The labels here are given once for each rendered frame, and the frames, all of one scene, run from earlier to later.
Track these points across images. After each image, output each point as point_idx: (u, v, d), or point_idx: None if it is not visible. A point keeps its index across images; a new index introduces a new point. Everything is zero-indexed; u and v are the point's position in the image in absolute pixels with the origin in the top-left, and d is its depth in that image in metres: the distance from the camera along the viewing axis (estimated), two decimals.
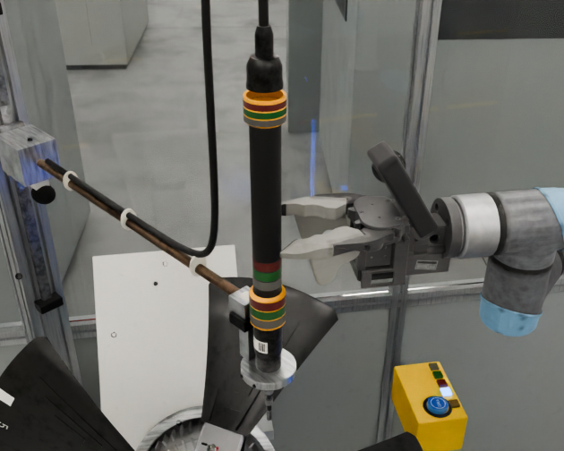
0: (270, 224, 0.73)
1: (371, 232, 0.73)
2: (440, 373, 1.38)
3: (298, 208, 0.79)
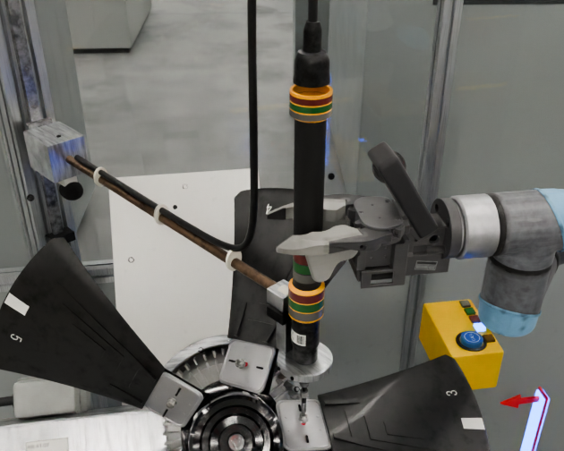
0: (312, 217, 0.74)
1: (369, 232, 0.74)
2: (472, 310, 1.31)
3: None
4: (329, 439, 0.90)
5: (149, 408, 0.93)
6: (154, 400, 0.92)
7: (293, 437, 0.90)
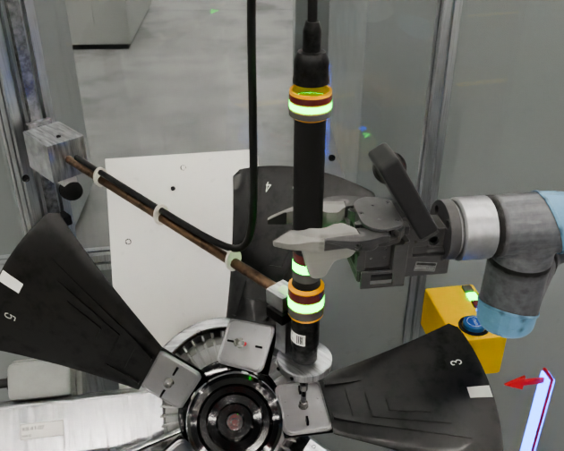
0: (312, 217, 0.74)
1: (366, 232, 0.74)
2: (474, 294, 1.29)
3: None
4: (329, 421, 0.88)
5: (146, 389, 0.91)
6: (150, 380, 0.90)
7: (292, 421, 0.88)
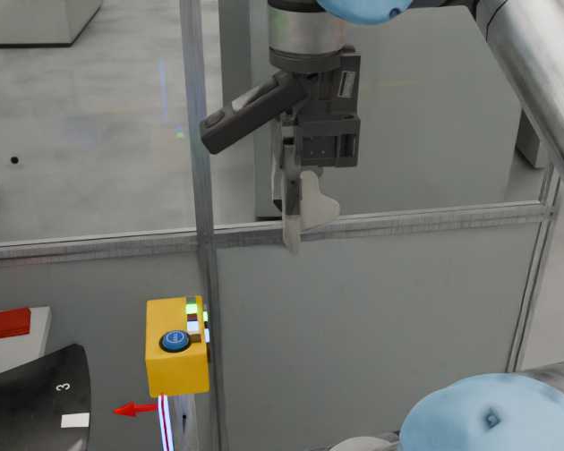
0: None
1: (283, 166, 0.68)
2: (193, 307, 1.20)
3: (278, 189, 0.77)
4: None
5: None
6: None
7: None
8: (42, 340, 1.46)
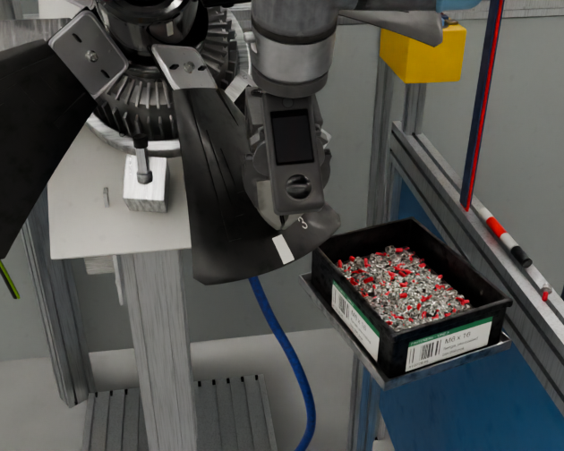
0: None
1: None
2: None
3: None
4: None
5: None
6: None
7: (167, 54, 0.78)
8: None
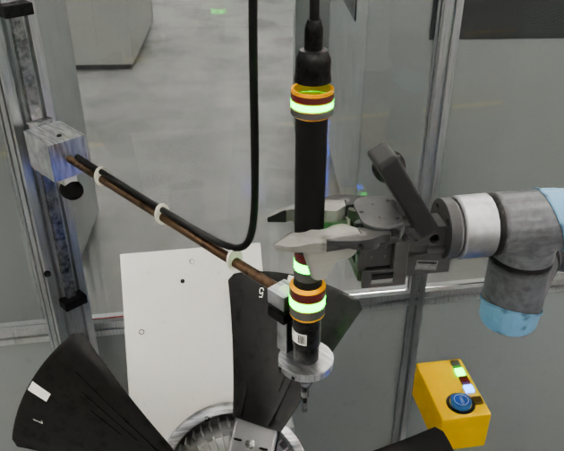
0: (314, 216, 0.73)
1: (367, 231, 0.74)
2: (462, 370, 1.39)
3: None
4: None
5: (235, 423, 1.04)
6: (245, 426, 1.03)
7: None
8: None
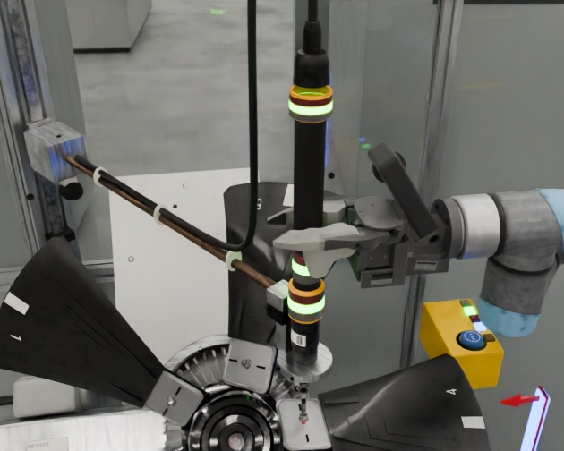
0: (312, 217, 0.74)
1: (366, 231, 0.74)
2: (472, 309, 1.31)
3: None
4: None
5: (231, 344, 0.96)
6: (242, 345, 0.95)
7: None
8: None
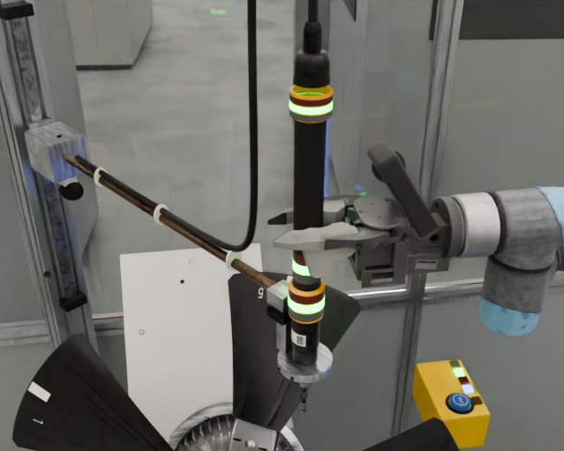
0: (312, 217, 0.74)
1: (366, 230, 0.74)
2: (461, 370, 1.39)
3: None
4: None
5: (235, 423, 1.04)
6: (244, 426, 1.03)
7: None
8: None
